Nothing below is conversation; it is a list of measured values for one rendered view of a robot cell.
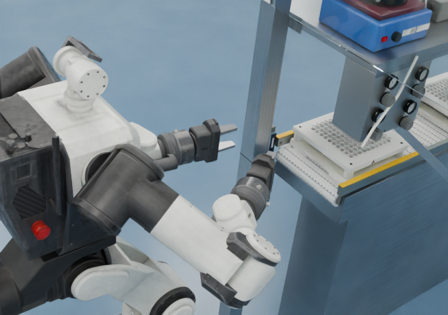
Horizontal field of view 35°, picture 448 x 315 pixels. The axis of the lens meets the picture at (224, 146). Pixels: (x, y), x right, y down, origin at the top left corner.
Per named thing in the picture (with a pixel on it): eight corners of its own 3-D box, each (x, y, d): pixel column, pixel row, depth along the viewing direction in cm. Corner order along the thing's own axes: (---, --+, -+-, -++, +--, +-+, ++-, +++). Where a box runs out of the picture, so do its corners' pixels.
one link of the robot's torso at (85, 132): (26, 308, 140) (13, 161, 120) (-37, 211, 161) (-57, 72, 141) (155, 254, 156) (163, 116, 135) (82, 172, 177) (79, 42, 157)
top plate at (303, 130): (349, 110, 227) (350, 105, 226) (407, 149, 211) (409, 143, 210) (291, 131, 214) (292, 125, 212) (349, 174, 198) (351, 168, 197)
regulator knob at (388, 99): (385, 109, 177) (389, 94, 175) (378, 105, 179) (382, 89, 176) (395, 106, 179) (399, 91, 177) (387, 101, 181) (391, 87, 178)
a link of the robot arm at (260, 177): (248, 148, 173) (231, 174, 163) (286, 159, 170) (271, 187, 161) (243, 189, 180) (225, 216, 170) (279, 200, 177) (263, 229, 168)
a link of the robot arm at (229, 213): (235, 189, 160) (246, 213, 148) (250, 221, 164) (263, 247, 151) (209, 201, 160) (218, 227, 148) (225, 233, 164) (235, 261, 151)
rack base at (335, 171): (346, 123, 230) (347, 117, 228) (403, 163, 214) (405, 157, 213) (289, 145, 216) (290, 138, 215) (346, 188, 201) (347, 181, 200)
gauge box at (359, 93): (359, 143, 183) (377, 75, 171) (331, 123, 189) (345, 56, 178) (415, 121, 194) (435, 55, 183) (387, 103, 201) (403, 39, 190)
